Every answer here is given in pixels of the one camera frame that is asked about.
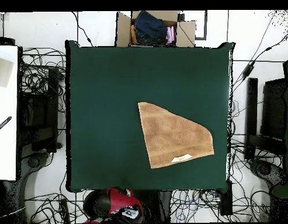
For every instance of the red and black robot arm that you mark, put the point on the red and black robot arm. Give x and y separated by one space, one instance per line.
118 200

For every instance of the tan terry towel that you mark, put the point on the tan terry towel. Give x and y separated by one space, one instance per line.
171 135

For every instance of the dark green table cloth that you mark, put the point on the dark green table cloth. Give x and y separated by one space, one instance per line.
106 105

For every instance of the beige paper sheet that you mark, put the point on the beige paper sheet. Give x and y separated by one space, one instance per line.
2 72

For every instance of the black equipment rack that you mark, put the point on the black equipment rack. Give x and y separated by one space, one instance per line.
41 112

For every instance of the brown cardboard box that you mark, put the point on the brown cardboard box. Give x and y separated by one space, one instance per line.
184 32

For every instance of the black power strip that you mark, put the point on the black power strip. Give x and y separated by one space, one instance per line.
226 200

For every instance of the pink cloth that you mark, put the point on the pink cloth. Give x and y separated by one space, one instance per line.
170 35

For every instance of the blue denim jeans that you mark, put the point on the blue denim jeans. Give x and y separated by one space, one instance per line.
149 26

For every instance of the white side table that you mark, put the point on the white side table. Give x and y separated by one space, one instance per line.
5 140

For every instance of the black metal frame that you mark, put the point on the black metal frame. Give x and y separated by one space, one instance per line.
251 112

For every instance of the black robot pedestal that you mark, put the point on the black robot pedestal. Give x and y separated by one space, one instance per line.
162 205

